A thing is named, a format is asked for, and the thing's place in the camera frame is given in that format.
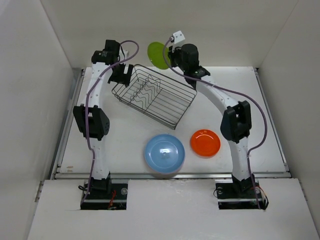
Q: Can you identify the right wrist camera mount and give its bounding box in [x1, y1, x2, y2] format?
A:
[170, 30, 186, 48]

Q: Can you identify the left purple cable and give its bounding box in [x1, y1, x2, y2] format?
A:
[82, 40, 140, 201]

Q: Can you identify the purple cable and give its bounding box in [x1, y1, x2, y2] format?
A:
[162, 36, 270, 210]
[82, 40, 140, 201]

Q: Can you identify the blue plate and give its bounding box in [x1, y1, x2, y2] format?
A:
[144, 134, 186, 175]

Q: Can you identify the green plate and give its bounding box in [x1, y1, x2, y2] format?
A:
[147, 41, 171, 70]

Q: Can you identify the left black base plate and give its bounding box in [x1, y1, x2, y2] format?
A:
[80, 183, 128, 211]

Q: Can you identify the orange plate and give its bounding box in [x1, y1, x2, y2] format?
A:
[190, 129, 221, 158]

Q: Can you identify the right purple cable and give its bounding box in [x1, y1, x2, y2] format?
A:
[162, 36, 270, 210]

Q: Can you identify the aluminium rail front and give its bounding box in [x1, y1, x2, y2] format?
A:
[51, 171, 292, 180]

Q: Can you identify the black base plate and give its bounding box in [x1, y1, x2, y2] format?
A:
[214, 182, 269, 210]
[80, 183, 128, 211]

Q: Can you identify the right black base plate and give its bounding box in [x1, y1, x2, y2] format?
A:
[214, 182, 269, 210]

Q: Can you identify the pink plate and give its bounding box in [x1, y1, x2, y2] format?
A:
[175, 160, 185, 173]

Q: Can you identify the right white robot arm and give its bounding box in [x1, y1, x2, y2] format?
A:
[167, 43, 254, 198]

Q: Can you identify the wire dish rack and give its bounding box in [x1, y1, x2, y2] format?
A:
[111, 64, 197, 130]

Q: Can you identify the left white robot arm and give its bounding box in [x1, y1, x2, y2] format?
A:
[72, 39, 136, 199]

